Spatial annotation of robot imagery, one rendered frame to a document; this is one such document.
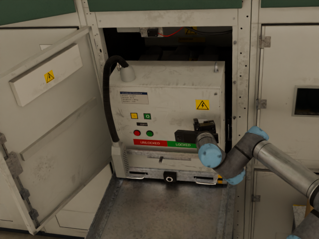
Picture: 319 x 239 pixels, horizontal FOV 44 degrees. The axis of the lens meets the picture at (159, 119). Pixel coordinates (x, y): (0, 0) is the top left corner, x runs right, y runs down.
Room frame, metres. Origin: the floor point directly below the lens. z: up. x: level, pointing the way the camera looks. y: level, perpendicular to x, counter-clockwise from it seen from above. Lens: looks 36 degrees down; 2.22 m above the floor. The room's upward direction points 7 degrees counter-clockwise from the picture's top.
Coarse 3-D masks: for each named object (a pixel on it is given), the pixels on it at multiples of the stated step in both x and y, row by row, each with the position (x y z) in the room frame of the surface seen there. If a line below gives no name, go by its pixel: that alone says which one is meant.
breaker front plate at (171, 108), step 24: (120, 96) 1.43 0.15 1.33; (168, 96) 1.37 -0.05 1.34; (192, 96) 1.34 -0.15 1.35; (216, 96) 1.31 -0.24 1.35; (120, 120) 1.44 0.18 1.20; (144, 120) 1.40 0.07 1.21; (168, 120) 1.37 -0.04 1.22; (192, 120) 1.34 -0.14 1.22; (216, 120) 1.31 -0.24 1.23; (168, 168) 1.38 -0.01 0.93; (192, 168) 1.35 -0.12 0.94
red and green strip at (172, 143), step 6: (138, 144) 1.42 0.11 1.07; (144, 144) 1.41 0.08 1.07; (150, 144) 1.40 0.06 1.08; (156, 144) 1.39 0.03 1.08; (162, 144) 1.38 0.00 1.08; (168, 144) 1.38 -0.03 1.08; (174, 144) 1.37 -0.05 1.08; (180, 144) 1.36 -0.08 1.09; (186, 144) 1.35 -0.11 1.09; (192, 144) 1.35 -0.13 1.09
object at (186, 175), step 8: (136, 168) 1.42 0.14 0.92; (144, 168) 1.41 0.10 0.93; (152, 168) 1.40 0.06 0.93; (160, 168) 1.39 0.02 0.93; (136, 176) 1.42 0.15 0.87; (152, 176) 1.39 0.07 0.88; (160, 176) 1.38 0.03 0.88; (184, 176) 1.35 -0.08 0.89; (192, 176) 1.34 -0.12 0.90; (200, 176) 1.33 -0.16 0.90; (208, 176) 1.32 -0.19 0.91
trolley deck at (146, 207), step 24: (120, 192) 1.35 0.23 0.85; (144, 192) 1.33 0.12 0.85; (168, 192) 1.31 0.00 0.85; (192, 192) 1.29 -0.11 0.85; (216, 192) 1.27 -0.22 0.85; (120, 216) 1.20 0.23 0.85; (144, 216) 1.18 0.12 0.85; (168, 216) 1.16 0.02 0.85; (192, 216) 1.14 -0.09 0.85; (216, 216) 1.13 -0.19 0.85
